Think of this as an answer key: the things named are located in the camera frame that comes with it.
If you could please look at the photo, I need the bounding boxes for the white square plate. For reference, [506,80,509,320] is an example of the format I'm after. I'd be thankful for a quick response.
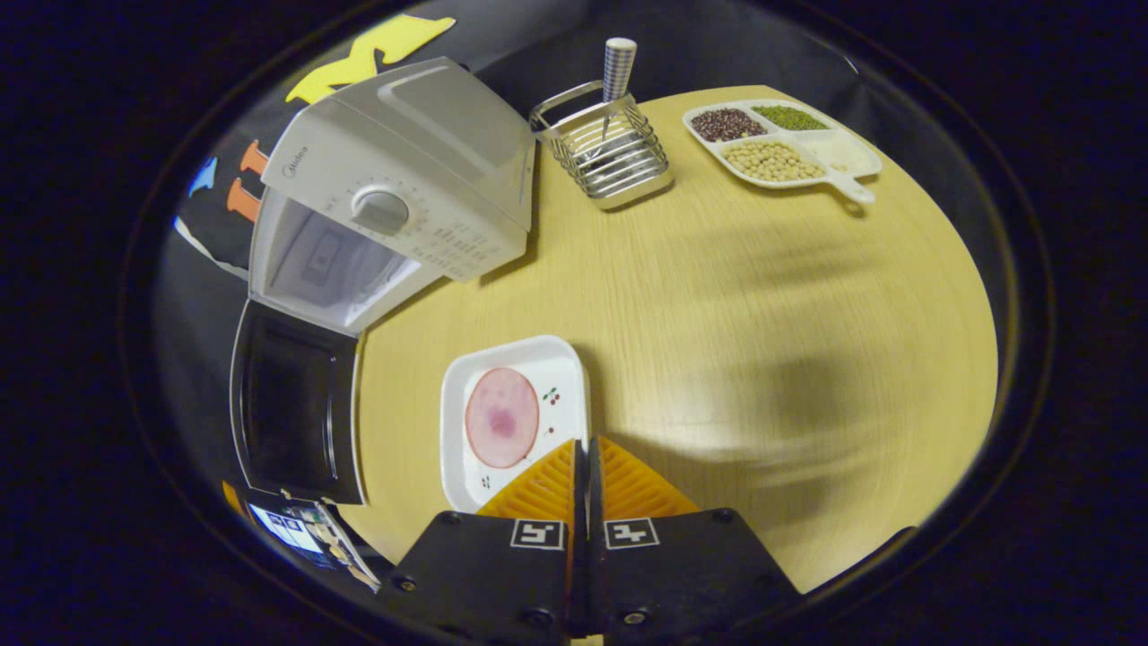
[439,335,591,514]

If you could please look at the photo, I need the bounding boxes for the white divided bean tray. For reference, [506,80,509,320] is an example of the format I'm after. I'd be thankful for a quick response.
[683,99,883,205]

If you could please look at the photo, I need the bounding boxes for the pink ham slice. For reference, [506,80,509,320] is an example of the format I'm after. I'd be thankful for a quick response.
[465,367,541,469]

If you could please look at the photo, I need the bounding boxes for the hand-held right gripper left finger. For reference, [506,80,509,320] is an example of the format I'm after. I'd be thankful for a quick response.
[381,438,584,646]

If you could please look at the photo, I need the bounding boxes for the wire utensil basket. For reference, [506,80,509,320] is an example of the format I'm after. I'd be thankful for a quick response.
[529,81,675,211]

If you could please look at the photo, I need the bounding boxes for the white microwave oven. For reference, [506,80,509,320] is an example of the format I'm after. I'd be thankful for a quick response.
[229,57,537,505]

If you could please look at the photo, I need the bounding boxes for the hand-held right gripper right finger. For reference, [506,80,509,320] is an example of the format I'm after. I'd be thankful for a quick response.
[587,435,804,646]

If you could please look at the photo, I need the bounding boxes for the spoon with checkered handle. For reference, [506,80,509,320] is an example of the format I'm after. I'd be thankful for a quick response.
[587,37,639,162]

